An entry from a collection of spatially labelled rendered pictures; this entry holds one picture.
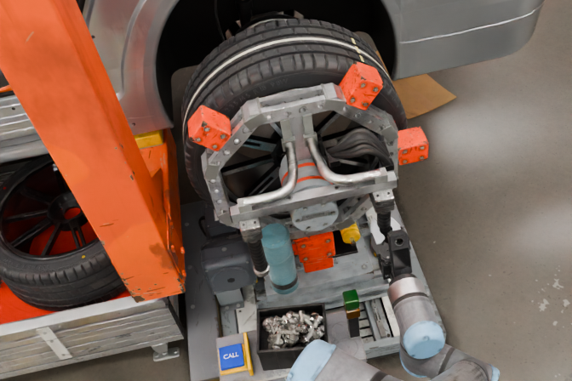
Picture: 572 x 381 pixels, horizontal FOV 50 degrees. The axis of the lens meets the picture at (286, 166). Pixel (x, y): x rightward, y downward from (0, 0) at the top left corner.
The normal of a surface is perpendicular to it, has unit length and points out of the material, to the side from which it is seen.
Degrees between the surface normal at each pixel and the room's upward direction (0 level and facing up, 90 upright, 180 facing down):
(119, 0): 90
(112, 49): 90
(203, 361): 0
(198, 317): 0
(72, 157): 90
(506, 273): 0
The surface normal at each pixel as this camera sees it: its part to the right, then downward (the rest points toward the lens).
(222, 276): 0.17, 0.70
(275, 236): -0.13, -0.69
